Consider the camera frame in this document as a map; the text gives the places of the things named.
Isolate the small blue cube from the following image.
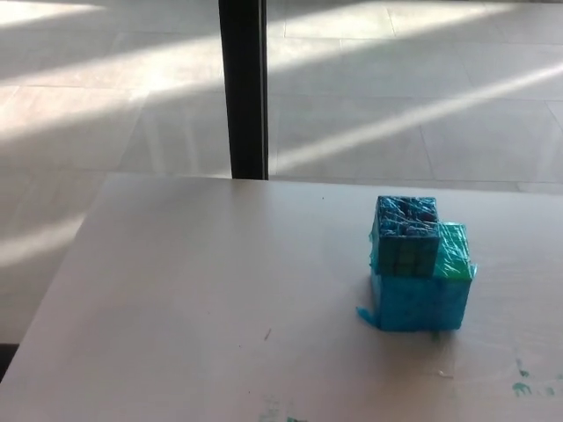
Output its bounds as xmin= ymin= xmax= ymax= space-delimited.
xmin=375 ymin=195 xmax=442 ymax=280

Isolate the big blue green wrapped cube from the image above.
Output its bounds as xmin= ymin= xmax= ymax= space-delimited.
xmin=355 ymin=222 xmax=479 ymax=332

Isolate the black window frame post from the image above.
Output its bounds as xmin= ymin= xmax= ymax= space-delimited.
xmin=218 ymin=0 xmax=270 ymax=181

